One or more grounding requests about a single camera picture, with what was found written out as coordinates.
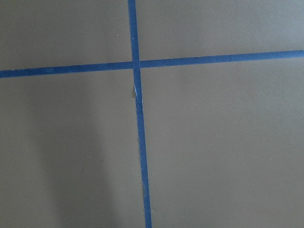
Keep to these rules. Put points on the crossing blue tape strip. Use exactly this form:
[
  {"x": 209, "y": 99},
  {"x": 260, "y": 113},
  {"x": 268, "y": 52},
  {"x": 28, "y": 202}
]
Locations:
[{"x": 54, "y": 70}]

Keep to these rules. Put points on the brown paper table cover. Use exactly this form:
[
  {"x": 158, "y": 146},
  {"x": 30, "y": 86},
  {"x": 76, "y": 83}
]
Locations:
[{"x": 224, "y": 141}]

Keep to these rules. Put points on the long blue tape strip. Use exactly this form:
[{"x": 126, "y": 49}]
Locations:
[{"x": 139, "y": 111}]

